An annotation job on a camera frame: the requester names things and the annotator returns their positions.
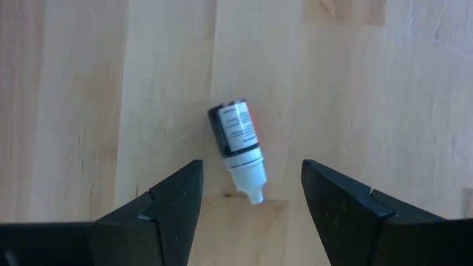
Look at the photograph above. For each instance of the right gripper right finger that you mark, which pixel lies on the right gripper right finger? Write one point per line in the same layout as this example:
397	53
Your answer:
369	232

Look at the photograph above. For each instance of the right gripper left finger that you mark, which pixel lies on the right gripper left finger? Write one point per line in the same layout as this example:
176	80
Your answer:
129	236

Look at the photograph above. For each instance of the small orange-label dropper bottle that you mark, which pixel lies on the small orange-label dropper bottle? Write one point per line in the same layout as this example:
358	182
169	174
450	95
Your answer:
236	129

